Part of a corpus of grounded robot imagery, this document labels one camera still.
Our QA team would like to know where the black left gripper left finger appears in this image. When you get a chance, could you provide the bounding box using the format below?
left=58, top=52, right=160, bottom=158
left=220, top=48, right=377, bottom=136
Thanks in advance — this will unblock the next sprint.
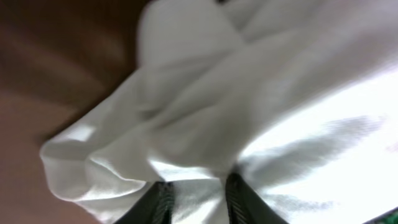
left=115, top=182, right=175, bottom=224

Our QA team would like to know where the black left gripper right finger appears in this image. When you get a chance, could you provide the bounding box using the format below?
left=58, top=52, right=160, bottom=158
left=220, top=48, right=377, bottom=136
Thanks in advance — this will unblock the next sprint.
left=225, top=173, right=288, bottom=224

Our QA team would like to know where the white Puma t-shirt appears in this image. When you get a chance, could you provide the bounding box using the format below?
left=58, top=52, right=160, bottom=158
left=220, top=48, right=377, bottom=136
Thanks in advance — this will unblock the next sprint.
left=40, top=0, right=397, bottom=223

